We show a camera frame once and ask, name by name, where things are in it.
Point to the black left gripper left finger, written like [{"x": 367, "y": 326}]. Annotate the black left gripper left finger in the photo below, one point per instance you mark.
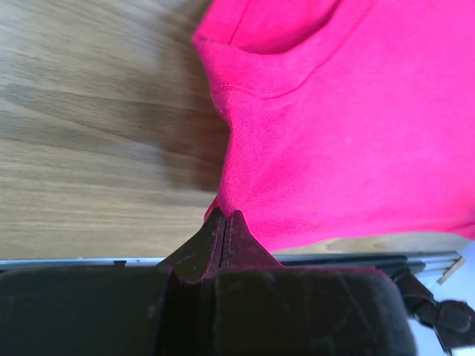
[{"x": 94, "y": 306}]

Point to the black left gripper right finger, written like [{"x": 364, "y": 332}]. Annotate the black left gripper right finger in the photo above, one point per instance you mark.
[{"x": 267, "y": 309}]

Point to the aluminium frame rail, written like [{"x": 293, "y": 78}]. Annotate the aluminium frame rail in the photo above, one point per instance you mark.
[{"x": 433, "y": 266}]

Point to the pink t shirt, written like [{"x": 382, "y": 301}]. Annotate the pink t shirt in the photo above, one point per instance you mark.
[{"x": 347, "y": 118}]

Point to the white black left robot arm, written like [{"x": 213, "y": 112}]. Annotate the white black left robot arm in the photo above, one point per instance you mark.
[{"x": 189, "y": 317}]

